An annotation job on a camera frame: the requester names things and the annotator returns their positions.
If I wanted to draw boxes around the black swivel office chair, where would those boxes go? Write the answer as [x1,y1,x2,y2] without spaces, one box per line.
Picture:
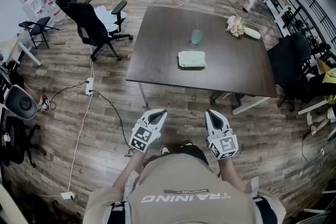
[0,115,47,168]

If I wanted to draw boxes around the person's left forearm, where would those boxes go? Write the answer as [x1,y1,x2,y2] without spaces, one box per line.
[112,151,146,192]

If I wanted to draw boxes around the black power cable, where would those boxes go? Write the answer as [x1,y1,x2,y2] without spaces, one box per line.
[90,90,132,158]

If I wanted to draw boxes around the pile of white red-label boxes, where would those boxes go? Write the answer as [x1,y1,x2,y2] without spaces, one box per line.
[16,0,66,26]

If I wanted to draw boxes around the black padded office chair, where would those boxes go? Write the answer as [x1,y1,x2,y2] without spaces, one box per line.
[267,33,316,112]

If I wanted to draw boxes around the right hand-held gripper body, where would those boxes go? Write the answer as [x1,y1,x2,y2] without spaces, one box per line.
[206,127,239,161]

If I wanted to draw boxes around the light wood table white legs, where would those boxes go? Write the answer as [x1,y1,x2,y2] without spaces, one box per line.
[0,39,42,68]

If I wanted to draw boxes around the pink and yellow flower bouquet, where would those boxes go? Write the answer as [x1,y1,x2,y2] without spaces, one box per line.
[226,15,247,37]

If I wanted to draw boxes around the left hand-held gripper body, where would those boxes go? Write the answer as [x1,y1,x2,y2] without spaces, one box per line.
[128,118,162,154]

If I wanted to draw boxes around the white crumpled cloth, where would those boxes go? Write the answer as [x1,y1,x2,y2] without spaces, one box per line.
[93,6,129,34]

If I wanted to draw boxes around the black folding chair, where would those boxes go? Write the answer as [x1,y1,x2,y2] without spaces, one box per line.
[18,16,60,49]

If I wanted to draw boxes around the white power cable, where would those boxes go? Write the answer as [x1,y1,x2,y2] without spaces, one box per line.
[67,44,96,194]

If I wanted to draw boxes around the black and white shoulder strap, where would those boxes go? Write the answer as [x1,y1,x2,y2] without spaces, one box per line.
[249,176,279,224]
[102,172,140,224]

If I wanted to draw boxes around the person's right forearm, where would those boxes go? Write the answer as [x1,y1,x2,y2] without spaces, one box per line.
[217,157,249,194]

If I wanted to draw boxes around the person's beige t-shirt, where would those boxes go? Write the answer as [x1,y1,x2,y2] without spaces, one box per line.
[83,152,287,224]

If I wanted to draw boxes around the white vase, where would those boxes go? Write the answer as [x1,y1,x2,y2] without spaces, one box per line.
[244,27,261,40]

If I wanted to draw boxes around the grey-backed office chair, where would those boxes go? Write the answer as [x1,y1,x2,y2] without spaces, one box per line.
[0,83,39,121]

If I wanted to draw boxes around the black mesh office chair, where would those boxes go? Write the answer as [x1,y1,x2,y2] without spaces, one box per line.
[52,0,134,61]

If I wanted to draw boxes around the black metal railing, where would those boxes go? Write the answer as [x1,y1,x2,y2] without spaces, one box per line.
[249,0,336,61]

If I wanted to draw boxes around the yellow-green garment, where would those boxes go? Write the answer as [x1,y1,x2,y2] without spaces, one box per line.
[322,68,336,105]

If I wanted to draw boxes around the green glass cup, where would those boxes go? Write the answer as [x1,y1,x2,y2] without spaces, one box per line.
[191,29,203,45]

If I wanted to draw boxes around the light green cloth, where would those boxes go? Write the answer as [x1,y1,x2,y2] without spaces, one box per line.
[177,50,208,69]

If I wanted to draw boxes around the cream round table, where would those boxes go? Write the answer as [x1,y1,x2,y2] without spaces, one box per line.
[0,183,29,224]

